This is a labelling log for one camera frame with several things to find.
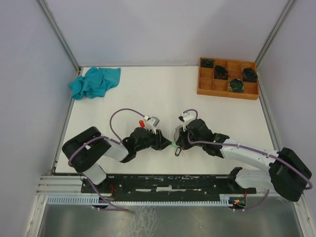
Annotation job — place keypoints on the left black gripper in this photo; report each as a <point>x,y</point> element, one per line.
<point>161,141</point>

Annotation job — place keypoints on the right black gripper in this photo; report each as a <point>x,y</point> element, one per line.
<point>181,142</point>

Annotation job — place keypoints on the green key tag with key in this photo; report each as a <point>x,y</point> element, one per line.
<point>175,146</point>

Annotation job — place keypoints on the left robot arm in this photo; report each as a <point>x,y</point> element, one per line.
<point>84,150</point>

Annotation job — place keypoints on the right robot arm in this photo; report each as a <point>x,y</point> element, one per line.
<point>282,171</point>

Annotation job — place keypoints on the black key tag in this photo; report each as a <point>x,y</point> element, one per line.
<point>178,151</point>

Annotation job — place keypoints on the red key tag with key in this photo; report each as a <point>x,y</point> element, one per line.
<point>141,122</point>

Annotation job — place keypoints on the wooden compartment tray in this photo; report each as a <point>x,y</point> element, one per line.
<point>208,85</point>

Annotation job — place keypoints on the dark rolled sock blue-yellow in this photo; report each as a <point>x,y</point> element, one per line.
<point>236,85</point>

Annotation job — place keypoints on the dark rolled sock top-left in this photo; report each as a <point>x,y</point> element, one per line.
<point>207,63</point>

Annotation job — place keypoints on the dark rolled sock right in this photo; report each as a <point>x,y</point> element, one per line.
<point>249,75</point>

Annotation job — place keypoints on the teal cloth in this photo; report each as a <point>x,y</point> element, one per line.
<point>95,83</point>

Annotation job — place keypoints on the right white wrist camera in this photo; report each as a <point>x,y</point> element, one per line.
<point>187,116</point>

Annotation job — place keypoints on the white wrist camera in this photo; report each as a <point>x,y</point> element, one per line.
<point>187,116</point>
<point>151,123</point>

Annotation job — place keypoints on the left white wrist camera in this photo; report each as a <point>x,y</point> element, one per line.
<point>151,123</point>

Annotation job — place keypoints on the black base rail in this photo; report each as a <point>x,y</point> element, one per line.
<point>171,187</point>

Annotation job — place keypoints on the white cable duct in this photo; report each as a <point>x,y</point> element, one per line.
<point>96,201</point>

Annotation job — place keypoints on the right aluminium corner post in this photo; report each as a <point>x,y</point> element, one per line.
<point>275,30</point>

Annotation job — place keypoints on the aluminium corner post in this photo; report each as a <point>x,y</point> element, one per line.
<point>275,30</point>
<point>52,22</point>

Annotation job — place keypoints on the left aluminium corner post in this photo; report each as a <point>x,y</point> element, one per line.
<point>52,22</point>

